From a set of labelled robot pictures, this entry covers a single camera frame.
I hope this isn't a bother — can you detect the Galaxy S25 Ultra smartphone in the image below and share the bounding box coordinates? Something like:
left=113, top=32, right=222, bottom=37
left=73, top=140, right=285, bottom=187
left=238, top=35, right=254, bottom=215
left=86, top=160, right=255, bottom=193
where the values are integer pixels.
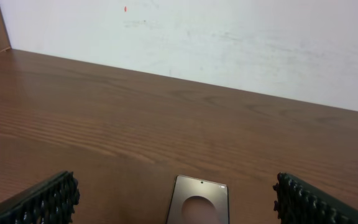
left=165, top=175, right=230, bottom=224

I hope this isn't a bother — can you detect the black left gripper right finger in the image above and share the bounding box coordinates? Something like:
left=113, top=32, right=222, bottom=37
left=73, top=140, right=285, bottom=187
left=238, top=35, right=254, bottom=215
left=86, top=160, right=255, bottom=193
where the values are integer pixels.
left=273, top=172, right=358, bottom=224

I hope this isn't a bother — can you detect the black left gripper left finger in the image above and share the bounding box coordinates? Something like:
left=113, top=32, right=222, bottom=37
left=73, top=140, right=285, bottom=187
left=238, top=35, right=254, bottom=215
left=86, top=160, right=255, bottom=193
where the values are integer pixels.
left=0, top=170, right=80, bottom=224

